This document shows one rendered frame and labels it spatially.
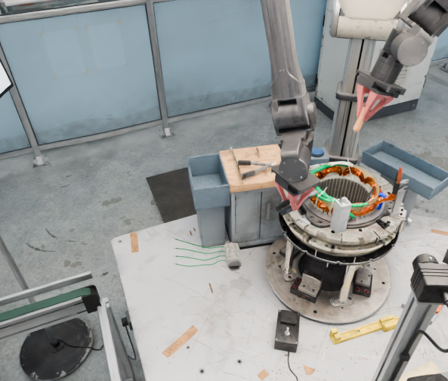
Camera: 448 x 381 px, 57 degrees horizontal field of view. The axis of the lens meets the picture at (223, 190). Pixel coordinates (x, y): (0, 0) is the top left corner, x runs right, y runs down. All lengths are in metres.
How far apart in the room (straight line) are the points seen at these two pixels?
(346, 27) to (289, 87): 0.58
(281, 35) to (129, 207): 2.14
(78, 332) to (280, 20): 1.82
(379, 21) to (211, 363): 1.08
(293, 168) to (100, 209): 2.15
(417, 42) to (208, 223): 0.79
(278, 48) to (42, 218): 2.33
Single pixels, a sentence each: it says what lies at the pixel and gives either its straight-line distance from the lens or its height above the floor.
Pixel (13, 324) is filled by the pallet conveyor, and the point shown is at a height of 0.73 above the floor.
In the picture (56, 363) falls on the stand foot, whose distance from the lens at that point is 2.21.
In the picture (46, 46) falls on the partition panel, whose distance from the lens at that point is 3.08.
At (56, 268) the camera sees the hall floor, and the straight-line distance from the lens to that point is 2.58.
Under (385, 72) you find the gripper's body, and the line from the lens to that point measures 0.99.
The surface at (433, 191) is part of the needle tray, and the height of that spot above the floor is 1.05.
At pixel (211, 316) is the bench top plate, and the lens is 1.26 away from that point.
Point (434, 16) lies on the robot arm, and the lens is 0.99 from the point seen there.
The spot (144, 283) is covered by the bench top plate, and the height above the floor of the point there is 0.78.
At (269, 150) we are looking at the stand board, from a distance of 1.36.
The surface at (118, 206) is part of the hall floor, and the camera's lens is 2.84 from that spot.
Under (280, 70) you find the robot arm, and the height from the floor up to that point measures 1.50.
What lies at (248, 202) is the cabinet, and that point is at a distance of 1.28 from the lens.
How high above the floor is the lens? 1.84
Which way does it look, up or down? 40 degrees down
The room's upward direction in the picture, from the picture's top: 2 degrees counter-clockwise
